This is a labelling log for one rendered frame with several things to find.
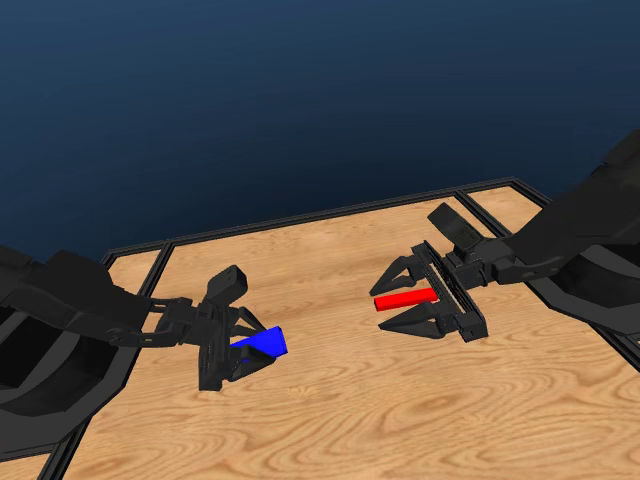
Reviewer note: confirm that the blue hollow socket block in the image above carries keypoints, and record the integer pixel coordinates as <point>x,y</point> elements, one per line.
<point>269,342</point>

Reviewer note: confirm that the black table frame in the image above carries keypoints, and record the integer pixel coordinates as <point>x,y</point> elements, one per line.
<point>300,219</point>

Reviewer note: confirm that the thin red peg bar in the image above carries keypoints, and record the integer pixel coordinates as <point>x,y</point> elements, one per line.
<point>400,301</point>

